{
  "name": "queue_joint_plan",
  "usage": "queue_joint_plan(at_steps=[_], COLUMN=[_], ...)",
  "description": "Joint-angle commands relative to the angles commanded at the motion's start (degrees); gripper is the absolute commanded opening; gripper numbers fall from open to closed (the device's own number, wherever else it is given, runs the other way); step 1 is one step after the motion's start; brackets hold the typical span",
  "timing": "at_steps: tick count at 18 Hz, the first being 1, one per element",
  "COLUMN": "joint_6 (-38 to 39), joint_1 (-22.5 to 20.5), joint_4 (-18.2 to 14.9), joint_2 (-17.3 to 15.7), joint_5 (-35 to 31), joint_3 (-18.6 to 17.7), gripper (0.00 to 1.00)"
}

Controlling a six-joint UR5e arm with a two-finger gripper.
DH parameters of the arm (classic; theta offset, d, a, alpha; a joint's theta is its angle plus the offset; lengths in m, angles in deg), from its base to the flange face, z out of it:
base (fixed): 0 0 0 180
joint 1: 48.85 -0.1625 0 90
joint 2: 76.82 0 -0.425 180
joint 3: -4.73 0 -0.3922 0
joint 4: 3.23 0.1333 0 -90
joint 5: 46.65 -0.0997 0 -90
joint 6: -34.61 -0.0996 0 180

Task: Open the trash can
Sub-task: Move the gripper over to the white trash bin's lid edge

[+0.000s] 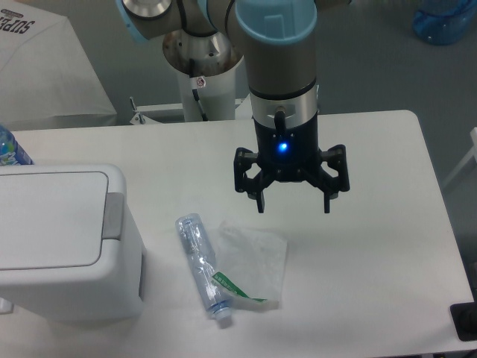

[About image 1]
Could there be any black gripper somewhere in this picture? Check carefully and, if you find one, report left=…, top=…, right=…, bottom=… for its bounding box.
left=233, top=110, right=350, bottom=213

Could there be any white plastic trash can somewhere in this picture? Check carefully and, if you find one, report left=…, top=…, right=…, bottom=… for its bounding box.
left=1, top=164, right=146, bottom=321

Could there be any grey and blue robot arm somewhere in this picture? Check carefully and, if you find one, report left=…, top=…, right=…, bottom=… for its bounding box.
left=116, top=1, right=350, bottom=210

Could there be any clear plastic bag green label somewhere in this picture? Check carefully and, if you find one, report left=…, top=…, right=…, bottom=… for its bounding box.
left=212, top=221, right=288, bottom=312

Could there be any crushed clear plastic bottle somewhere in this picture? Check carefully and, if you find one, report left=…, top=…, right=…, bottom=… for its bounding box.
left=175, top=213, right=233, bottom=328

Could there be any black device at table edge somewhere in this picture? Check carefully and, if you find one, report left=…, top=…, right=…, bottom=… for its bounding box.
left=450, top=302, right=476, bottom=342

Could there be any blue water jug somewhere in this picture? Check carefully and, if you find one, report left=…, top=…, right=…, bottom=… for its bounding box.
left=411, top=1, right=476, bottom=45

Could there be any white printed cloth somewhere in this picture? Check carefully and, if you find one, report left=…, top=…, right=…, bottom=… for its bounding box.
left=1, top=1, right=116, bottom=131

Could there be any blue labelled drink bottle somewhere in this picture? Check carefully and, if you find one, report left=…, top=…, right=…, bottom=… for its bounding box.
left=1, top=125, right=34, bottom=166

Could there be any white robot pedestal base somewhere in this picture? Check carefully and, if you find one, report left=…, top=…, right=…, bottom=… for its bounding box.
left=128, top=31, right=254, bottom=125

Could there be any white frame at right edge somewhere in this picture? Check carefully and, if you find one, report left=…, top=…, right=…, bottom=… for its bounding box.
left=442, top=128, right=476, bottom=192

